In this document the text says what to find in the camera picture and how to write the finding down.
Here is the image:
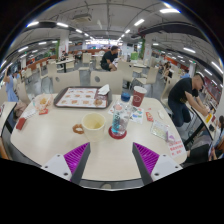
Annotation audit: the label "white paper napkin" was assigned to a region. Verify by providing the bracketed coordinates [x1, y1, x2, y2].
[97, 83, 111, 96]

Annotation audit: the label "orange bench seat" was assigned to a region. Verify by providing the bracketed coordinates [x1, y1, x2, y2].
[0, 136, 9, 160]

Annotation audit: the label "cream mug brown handle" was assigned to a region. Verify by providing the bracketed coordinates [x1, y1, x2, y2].
[72, 112, 107, 143]

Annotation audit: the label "clear plastic packet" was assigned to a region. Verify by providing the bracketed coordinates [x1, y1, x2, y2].
[149, 119, 170, 142]

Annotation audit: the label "group of beige chairs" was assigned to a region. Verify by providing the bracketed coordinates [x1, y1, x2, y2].
[19, 51, 183, 108]

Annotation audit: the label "small purple packet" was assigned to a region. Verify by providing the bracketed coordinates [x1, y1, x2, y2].
[166, 132, 176, 144]

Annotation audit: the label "red paper cup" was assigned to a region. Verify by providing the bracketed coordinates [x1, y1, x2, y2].
[131, 85, 148, 108]

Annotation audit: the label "round red coaster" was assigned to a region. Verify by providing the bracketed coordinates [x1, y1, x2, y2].
[108, 125, 128, 140]

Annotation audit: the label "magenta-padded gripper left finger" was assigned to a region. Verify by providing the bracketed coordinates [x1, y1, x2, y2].
[40, 142, 92, 185]

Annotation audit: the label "ceiling air conditioner unit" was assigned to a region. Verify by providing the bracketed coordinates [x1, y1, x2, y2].
[72, 13, 93, 24]

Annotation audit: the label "white paper sheet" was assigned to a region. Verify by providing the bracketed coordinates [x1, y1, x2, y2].
[20, 106, 37, 119]

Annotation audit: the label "beige chair with hole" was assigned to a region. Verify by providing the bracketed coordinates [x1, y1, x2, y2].
[89, 69, 125, 95]
[52, 70, 81, 94]

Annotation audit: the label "flat red box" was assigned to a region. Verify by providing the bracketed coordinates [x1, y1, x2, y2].
[15, 117, 28, 131]

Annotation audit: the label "colourful paper leaflet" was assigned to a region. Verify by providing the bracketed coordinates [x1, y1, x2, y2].
[108, 103, 145, 125]

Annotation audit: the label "pink notice sticker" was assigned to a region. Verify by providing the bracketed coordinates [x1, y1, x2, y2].
[166, 139, 186, 157]

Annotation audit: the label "brown food tray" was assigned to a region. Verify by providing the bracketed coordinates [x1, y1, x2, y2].
[53, 86, 113, 110]

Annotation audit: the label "clear blue-capped water bottle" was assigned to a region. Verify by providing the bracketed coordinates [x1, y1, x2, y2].
[110, 92, 133, 137]

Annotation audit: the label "clear bag with food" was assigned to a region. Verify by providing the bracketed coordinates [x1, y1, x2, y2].
[33, 93, 54, 113]

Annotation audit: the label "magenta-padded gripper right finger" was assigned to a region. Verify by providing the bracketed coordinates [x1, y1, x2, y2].
[131, 142, 184, 186]

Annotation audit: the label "ceiling lights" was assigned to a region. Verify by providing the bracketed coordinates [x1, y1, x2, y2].
[0, 6, 224, 76]

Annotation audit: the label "red sauce packet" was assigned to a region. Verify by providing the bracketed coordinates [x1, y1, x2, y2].
[145, 111, 154, 123]

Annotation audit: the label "neighbouring cream table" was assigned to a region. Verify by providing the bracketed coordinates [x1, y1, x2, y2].
[186, 103, 218, 134]
[0, 101, 18, 134]

